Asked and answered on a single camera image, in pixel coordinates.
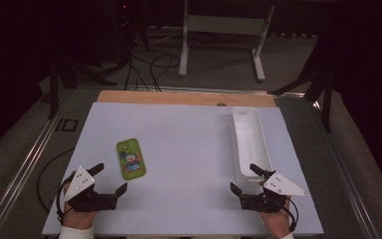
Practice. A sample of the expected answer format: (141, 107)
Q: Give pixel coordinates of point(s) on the black tripod stand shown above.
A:
(327, 109)
(53, 93)

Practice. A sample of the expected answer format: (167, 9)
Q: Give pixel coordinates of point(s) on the white table board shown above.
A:
(179, 149)

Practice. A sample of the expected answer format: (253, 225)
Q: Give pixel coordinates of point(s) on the person's right hand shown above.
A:
(278, 223)

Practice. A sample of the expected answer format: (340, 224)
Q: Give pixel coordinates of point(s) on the green cartoon phone case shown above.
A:
(131, 159)

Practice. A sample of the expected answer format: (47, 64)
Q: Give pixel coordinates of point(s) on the white metal desk frame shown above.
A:
(225, 25)

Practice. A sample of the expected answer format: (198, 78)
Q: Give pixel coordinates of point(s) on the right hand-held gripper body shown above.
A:
(265, 202)

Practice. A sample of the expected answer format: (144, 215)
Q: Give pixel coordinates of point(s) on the white plastic bin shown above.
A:
(248, 139)

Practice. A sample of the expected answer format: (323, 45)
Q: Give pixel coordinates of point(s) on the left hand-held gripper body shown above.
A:
(79, 186)

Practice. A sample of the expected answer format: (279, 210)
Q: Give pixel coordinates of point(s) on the person's left hand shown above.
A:
(79, 219)

